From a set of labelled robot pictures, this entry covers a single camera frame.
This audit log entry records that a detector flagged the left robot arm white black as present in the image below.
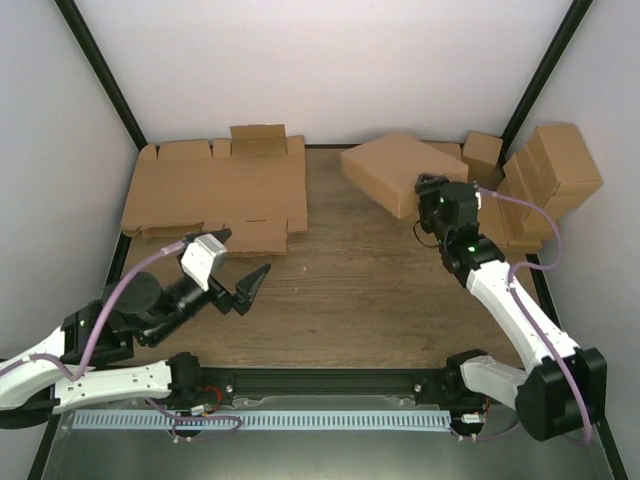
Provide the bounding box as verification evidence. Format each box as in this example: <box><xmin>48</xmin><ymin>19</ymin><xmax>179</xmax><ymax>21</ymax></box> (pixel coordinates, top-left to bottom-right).
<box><xmin>1</xmin><ymin>229</ymin><xmax>271</xmax><ymax>430</ymax></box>

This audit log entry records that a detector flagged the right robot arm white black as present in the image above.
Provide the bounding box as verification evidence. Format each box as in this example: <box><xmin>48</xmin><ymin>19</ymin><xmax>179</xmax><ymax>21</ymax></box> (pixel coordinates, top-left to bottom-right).
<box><xmin>414</xmin><ymin>173</ymin><xmax>607</xmax><ymax>444</ymax></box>

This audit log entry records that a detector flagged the large folded cardboard box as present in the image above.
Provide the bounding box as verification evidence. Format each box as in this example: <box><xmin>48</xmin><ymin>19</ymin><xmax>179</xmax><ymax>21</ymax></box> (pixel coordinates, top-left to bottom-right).
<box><xmin>425</xmin><ymin>141</ymin><xmax>462</xmax><ymax>161</ymax></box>

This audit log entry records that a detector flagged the small folded box at back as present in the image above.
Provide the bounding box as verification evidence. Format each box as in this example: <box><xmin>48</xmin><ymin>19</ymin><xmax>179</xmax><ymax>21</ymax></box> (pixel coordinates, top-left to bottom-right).
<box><xmin>462</xmin><ymin>131</ymin><xmax>503</xmax><ymax>177</ymax></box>

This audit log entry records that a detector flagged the middle folded box right stack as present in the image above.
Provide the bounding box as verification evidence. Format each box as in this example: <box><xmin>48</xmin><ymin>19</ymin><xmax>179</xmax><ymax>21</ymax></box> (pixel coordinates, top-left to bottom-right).
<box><xmin>504</xmin><ymin>145</ymin><xmax>566</xmax><ymax>220</ymax></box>

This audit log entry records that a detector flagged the folded box stack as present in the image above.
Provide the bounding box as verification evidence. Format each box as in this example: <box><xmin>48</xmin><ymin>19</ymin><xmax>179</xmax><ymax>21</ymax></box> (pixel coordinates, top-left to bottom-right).
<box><xmin>526</xmin><ymin>123</ymin><xmax>603</xmax><ymax>219</ymax></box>
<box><xmin>504</xmin><ymin>145</ymin><xmax>566</xmax><ymax>220</ymax></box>
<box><xmin>497</xmin><ymin>177</ymin><xmax>554</xmax><ymax>253</ymax></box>

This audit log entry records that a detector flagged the lower folded box right stack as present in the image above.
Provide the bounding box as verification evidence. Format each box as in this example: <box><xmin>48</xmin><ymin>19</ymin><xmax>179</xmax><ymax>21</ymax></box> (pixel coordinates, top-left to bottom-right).
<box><xmin>497</xmin><ymin>177</ymin><xmax>554</xmax><ymax>253</ymax></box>

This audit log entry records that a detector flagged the top folded box right stack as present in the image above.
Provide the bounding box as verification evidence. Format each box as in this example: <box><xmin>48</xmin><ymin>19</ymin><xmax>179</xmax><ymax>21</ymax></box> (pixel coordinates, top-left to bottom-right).
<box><xmin>526</xmin><ymin>123</ymin><xmax>603</xmax><ymax>219</ymax></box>

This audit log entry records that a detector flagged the stack of flat cardboard blanks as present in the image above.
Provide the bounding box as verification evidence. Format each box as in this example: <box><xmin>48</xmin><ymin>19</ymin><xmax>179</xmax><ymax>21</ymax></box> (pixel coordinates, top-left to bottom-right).
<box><xmin>121</xmin><ymin>124</ymin><xmax>308</xmax><ymax>255</ymax></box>

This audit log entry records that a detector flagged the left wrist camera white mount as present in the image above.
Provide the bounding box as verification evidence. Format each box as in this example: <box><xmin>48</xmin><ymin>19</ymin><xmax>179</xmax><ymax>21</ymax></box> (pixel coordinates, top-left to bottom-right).
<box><xmin>180</xmin><ymin>233</ymin><xmax>228</xmax><ymax>292</ymax></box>

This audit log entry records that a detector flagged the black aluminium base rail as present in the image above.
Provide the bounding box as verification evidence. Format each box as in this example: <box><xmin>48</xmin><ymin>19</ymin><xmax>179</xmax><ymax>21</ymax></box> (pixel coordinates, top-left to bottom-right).
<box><xmin>189</xmin><ymin>367</ymin><xmax>526</xmax><ymax>401</ymax></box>

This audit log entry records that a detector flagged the light blue slotted cable duct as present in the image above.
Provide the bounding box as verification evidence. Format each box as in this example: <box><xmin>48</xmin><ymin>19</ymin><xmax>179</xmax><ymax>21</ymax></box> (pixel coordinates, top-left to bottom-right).
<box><xmin>72</xmin><ymin>410</ymin><xmax>451</xmax><ymax>433</ymax></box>

